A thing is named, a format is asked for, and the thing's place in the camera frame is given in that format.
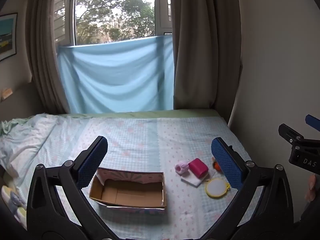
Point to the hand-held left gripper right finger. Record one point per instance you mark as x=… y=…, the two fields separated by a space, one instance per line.
x=226 y=162

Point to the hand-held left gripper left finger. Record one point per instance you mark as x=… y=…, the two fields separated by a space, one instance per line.
x=92 y=162

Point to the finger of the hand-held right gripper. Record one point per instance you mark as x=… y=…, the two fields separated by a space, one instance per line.
x=313 y=123
x=287 y=131

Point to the orange pompom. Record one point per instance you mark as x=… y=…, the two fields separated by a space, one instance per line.
x=216 y=166

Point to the magenta pouch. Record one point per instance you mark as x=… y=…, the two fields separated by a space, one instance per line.
x=198 y=167

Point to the white mesh cloth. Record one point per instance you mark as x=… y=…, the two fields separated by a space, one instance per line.
x=197 y=181

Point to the pink fluffy ball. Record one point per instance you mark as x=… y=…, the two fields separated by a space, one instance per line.
x=182 y=169

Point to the cardboard box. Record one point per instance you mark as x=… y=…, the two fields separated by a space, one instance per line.
x=130 y=195

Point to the person's right hand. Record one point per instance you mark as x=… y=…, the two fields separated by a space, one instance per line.
x=311 y=185

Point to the green bed sheet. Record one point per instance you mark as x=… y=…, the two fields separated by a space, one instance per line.
x=150 y=113

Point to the light blue hanging cloth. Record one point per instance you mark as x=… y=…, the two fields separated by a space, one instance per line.
x=115 y=80

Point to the pastel striped pillow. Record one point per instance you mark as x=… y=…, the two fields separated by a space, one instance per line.
x=12 y=202

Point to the small tan box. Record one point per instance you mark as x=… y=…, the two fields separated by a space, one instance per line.
x=6 y=93

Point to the beige curtain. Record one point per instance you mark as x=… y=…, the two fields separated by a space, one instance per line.
x=205 y=50
x=47 y=55

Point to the glass window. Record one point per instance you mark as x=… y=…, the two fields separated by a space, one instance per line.
x=112 y=10

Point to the framed wall picture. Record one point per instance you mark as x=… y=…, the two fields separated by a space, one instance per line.
x=7 y=37

